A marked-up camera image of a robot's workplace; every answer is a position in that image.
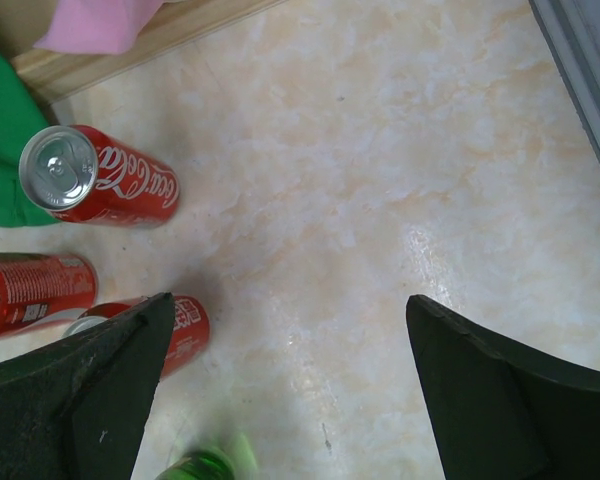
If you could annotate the green glass bottle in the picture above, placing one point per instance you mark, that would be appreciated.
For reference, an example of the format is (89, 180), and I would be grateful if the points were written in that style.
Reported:
(229, 460)

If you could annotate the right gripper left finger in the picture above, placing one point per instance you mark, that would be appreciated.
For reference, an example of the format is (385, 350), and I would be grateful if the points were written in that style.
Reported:
(77, 408)

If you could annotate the pink shirt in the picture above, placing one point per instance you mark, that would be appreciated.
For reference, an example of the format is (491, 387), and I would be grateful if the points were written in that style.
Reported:
(97, 26)

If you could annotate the red cola can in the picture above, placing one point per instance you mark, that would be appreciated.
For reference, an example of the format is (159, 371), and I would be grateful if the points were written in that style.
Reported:
(78, 174)
(35, 286)
(191, 330)

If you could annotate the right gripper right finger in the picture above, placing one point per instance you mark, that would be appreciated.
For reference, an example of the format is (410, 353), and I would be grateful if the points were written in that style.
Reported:
(500, 409)

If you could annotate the green t-shirt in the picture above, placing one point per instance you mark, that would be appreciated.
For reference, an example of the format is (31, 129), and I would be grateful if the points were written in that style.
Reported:
(20, 119)

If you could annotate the aluminium rail frame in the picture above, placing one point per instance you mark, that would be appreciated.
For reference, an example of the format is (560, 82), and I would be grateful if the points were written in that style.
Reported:
(571, 30)

